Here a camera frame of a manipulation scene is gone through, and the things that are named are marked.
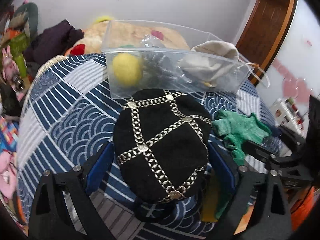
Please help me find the green knit glove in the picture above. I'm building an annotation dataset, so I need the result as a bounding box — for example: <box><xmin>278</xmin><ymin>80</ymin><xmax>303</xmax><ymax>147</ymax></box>
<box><xmin>212</xmin><ymin>110</ymin><xmax>272</xmax><ymax>166</ymax></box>

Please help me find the black hat with chain pattern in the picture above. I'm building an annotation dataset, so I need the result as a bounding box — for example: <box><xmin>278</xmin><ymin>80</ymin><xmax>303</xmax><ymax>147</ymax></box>
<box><xmin>113</xmin><ymin>89</ymin><xmax>212</xmax><ymax>223</ymax></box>

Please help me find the grey knit item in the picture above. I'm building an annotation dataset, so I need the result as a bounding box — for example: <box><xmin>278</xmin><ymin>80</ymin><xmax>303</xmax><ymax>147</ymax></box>
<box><xmin>140</xmin><ymin>34</ymin><xmax>191</xmax><ymax>89</ymax></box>

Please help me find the yellow soft ball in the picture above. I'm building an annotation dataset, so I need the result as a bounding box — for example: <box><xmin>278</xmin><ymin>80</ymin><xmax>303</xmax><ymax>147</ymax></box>
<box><xmin>112</xmin><ymin>53</ymin><xmax>143</xmax><ymax>87</ymax></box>

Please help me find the orange jacket sleeve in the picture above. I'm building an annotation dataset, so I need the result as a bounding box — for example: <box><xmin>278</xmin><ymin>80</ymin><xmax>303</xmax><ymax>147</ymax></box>
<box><xmin>290</xmin><ymin>186</ymin><xmax>315</xmax><ymax>231</ymax></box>

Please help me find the blue white patterned bedspread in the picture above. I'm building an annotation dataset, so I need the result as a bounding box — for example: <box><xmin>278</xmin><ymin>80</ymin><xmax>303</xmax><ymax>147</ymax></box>
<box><xmin>16</xmin><ymin>53</ymin><xmax>278</xmax><ymax>240</ymax></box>

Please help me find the pink plush on floor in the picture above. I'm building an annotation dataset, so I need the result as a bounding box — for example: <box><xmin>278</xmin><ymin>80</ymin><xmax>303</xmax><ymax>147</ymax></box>
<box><xmin>0</xmin><ymin>150</ymin><xmax>17</xmax><ymax>199</ymax></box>

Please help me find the white wardrobe with hearts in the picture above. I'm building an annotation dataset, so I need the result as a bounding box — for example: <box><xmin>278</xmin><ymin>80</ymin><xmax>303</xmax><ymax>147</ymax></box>
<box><xmin>256</xmin><ymin>0</ymin><xmax>320</xmax><ymax>140</ymax></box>

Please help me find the clear plastic storage box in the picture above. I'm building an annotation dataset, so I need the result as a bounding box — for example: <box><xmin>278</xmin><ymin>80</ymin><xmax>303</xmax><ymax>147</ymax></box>
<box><xmin>101</xmin><ymin>20</ymin><xmax>253</xmax><ymax>99</ymax></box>

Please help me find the pink rabbit plush toy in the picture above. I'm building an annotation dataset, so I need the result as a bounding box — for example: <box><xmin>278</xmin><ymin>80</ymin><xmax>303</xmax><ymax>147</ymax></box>
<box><xmin>2</xmin><ymin>45</ymin><xmax>20</xmax><ymax>86</ymax></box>

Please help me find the beige patchwork fleece blanket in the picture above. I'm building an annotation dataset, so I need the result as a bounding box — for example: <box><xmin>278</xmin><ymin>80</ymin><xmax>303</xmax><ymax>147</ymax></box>
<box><xmin>65</xmin><ymin>21</ymin><xmax>190</xmax><ymax>56</ymax></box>

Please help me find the dark purple clothing pile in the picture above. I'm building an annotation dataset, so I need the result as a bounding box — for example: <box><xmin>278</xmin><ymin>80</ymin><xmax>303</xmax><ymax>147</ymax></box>
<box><xmin>23</xmin><ymin>20</ymin><xmax>84</xmax><ymax>66</ymax></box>

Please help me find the brown wooden door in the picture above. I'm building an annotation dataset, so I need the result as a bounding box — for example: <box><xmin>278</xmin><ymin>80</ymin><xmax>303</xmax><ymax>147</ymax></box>
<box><xmin>236</xmin><ymin>0</ymin><xmax>298</xmax><ymax>71</ymax></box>

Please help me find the yellow plush headrest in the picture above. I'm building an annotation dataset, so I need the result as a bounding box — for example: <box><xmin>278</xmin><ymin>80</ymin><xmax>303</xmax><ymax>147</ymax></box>
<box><xmin>94</xmin><ymin>15</ymin><xmax>113</xmax><ymax>23</ymax></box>

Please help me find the green grey dinosaur plush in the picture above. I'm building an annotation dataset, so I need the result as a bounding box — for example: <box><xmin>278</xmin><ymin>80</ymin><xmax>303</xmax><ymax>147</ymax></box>
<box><xmin>9</xmin><ymin>2</ymin><xmax>39</xmax><ymax>41</ymax></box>

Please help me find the white drawstring pouch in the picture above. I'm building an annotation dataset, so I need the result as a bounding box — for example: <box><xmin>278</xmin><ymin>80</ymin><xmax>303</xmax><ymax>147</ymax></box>
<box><xmin>177</xmin><ymin>41</ymin><xmax>265</xmax><ymax>93</ymax></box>

